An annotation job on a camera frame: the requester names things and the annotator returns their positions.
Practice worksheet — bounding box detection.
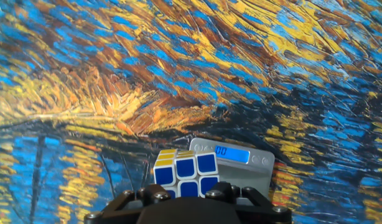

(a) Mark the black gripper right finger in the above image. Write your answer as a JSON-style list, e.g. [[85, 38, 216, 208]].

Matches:
[[205, 181, 293, 224]]

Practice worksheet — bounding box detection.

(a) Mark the blue white Rubik's cube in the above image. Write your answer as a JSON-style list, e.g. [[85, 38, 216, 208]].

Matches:
[[152, 148, 220, 199]]

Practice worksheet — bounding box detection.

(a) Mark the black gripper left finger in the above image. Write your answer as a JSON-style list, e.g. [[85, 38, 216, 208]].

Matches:
[[83, 183, 172, 224]]

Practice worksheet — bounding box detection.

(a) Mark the silver digital pocket scale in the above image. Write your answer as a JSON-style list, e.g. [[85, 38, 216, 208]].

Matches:
[[189, 137, 276, 200]]

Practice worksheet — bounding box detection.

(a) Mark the blue starry night cloth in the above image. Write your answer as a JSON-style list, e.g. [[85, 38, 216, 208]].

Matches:
[[0, 0, 382, 224]]

